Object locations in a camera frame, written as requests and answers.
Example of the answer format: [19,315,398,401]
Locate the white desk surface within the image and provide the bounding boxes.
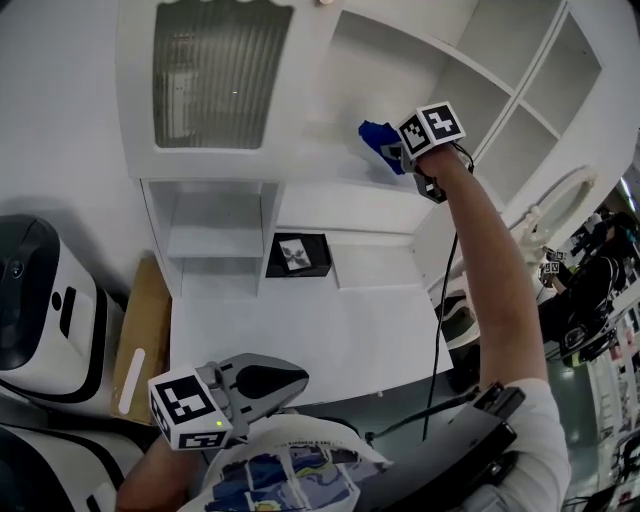
[167,239,469,416]

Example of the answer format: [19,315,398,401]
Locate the white shelving cabinet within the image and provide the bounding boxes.
[117,0,609,296]

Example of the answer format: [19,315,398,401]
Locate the black box with picture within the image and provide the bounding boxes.
[264,232,334,279]

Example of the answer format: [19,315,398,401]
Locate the person's right forearm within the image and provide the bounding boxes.
[434,164,549,391]

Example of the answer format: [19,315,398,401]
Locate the brown cardboard box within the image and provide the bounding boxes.
[110,257,174,426]

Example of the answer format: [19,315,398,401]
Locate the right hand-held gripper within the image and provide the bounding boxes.
[380,101,466,204]

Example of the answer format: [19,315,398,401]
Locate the blue wiping cloth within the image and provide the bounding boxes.
[357,119,407,176]

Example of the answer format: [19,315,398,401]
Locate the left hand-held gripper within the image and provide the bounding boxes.
[147,352,310,451]

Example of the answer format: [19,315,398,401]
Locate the person's right hand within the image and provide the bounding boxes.
[414,142,474,180]

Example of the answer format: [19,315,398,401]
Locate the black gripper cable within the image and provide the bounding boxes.
[422,232,459,441]

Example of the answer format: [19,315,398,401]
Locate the person's left forearm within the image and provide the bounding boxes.
[114,434,211,512]

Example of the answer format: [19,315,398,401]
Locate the white black service robot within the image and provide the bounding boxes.
[0,419,151,512]
[0,214,126,406]

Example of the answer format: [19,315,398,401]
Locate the person's white printed shirt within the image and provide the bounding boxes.
[177,377,571,512]

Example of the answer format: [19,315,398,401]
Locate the ribbed glass cabinet door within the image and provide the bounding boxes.
[117,0,331,179]

